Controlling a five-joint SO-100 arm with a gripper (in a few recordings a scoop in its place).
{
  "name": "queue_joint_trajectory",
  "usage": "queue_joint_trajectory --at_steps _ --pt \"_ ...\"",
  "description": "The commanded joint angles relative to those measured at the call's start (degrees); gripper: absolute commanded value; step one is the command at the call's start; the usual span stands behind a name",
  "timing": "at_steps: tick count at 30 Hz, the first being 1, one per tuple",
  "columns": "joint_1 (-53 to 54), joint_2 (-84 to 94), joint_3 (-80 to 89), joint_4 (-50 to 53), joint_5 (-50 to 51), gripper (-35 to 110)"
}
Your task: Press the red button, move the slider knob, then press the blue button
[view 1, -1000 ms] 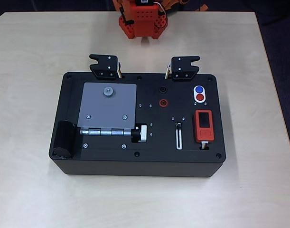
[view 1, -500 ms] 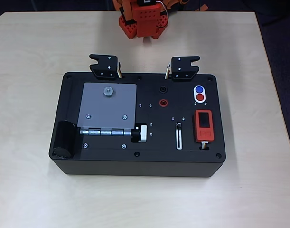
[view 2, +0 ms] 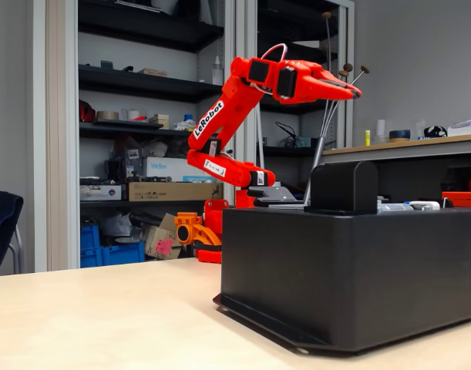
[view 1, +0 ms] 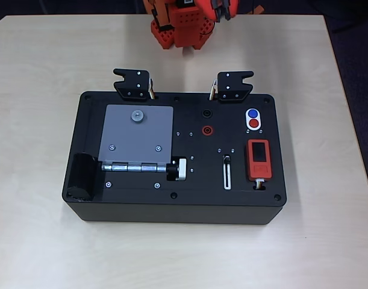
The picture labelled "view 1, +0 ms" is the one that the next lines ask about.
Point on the blue push button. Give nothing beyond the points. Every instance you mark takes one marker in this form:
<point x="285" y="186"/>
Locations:
<point x="252" y="113"/>

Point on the red push button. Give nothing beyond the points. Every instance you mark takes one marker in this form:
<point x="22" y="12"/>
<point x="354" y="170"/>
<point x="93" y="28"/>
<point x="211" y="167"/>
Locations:
<point x="254" y="123"/>

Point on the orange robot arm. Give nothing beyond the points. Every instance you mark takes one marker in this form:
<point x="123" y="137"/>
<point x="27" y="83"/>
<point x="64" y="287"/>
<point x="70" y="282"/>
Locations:
<point x="158" y="9"/>

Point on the red robot arm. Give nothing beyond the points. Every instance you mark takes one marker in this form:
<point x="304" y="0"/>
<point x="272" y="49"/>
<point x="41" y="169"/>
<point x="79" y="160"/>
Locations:
<point x="186" y="27"/>

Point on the red printed table clamp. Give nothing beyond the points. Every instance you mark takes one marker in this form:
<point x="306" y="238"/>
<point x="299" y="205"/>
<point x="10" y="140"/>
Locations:
<point x="207" y="28"/>
<point x="162" y="37"/>

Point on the orange printed part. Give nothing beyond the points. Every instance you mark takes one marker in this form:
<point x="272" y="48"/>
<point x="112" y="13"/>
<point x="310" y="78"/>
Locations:
<point x="257" y="10"/>

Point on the black banana socket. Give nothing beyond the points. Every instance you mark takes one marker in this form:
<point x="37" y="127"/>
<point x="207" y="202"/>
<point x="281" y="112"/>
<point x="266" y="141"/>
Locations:
<point x="207" y="113"/>

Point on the red banana socket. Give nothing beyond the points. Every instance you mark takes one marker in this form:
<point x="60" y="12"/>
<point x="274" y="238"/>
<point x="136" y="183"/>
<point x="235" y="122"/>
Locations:
<point x="207" y="130"/>

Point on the grey round door knob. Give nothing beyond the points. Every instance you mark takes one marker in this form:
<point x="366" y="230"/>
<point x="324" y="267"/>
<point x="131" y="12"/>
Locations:
<point x="137" y="116"/>

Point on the grey hinged door plate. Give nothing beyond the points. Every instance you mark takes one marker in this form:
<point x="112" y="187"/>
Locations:
<point x="135" y="138"/>

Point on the white hinge end block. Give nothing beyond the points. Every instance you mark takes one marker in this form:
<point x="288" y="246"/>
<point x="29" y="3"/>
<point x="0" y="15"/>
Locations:
<point x="181" y="170"/>

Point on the red display module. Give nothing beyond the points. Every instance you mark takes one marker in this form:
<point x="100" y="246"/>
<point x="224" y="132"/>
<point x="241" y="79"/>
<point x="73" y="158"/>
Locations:
<point x="260" y="171"/>

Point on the silver metal hinge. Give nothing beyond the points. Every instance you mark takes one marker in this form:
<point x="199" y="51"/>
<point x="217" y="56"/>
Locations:
<point x="132" y="167"/>

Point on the black task board box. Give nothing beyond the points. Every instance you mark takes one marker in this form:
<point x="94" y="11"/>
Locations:
<point x="195" y="210"/>

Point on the black cylinder post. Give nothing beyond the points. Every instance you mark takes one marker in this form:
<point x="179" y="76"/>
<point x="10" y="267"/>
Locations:
<point x="81" y="174"/>

